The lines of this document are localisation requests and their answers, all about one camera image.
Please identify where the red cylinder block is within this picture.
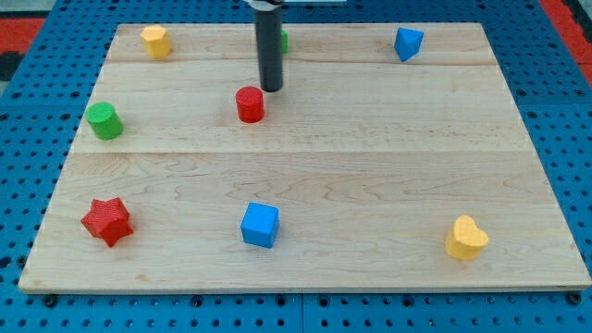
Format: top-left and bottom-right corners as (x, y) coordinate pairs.
(235, 86), (265, 123)

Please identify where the light wooden board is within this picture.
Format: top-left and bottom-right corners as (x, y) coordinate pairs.
(18, 23), (591, 295)

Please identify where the blue cube block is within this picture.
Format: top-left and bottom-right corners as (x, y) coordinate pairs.
(240, 202), (279, 249)

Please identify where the green block behind rod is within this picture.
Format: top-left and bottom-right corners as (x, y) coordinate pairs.
(281, 30), (290, 55)

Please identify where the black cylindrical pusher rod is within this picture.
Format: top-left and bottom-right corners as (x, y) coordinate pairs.
(251, 4), (283, 93)

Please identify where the blue triangle block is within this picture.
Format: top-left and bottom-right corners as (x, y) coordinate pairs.
(394, 28), (424, 62)

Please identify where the yellow heart block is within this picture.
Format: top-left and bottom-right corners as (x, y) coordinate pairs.
(444, 215), (489, 261)

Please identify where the yellow hexagon block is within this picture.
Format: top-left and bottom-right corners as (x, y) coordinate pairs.
(141, 24), (172, 59)

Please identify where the red star block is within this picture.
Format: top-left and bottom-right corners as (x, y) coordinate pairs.
(80, 197), (133, 247)

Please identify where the green cylinder block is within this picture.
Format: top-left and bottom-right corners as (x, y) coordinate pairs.
(85, 102), (124, 141)

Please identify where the silver rod mount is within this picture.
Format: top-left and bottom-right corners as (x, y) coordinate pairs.
(245, 0), (348, 6)

